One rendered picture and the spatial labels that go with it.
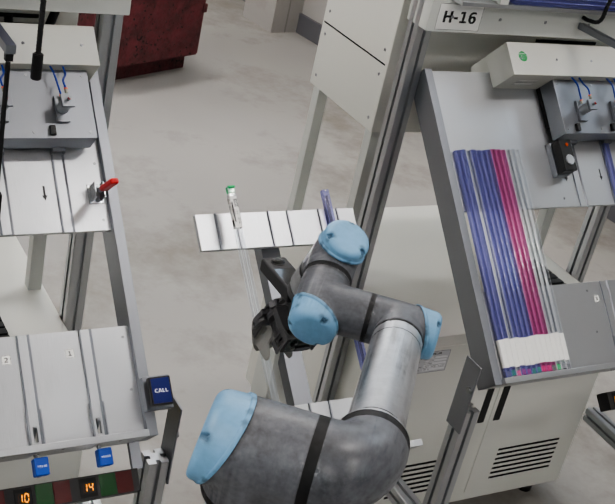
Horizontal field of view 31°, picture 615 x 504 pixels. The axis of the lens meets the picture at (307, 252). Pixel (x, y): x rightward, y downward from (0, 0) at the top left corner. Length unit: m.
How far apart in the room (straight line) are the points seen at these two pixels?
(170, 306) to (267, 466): 2.50
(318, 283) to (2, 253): 1.18
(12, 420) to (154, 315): 1.80
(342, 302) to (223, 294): 2.26
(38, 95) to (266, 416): 0.95
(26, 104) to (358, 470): 1.03
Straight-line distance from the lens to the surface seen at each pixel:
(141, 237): 4.15
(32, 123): 2.04
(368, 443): 1.31
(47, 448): 1.93
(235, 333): 3.68
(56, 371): 1.98
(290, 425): 1.30
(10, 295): 2.52
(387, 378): 1.46
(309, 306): 1.62
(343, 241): 1.69
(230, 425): 1.29
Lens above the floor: 1.93
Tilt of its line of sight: 27 degrees down
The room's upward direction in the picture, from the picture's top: 13 degrees clockwise
